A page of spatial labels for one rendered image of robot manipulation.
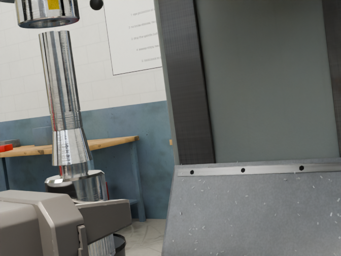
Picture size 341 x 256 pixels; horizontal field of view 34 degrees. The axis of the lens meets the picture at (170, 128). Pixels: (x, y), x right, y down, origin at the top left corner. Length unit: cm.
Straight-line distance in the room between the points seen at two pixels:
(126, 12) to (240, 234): 513
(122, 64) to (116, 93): 31
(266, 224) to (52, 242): 41
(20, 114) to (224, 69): 629
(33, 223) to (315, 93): 44
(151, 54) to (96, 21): 81
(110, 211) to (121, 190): 560
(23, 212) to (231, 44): 46
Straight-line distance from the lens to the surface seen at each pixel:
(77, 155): 43
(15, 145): 674
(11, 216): 38
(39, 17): 42
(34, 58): 674
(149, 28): 560
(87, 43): 614
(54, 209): 38
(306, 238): 71
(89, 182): 42
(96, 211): 42
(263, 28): 75
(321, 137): 73
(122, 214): 43
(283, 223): 72
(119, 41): 584
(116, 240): 260
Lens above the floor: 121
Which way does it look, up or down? 3 degrees down
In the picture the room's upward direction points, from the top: 8 degrees counter-clockwise
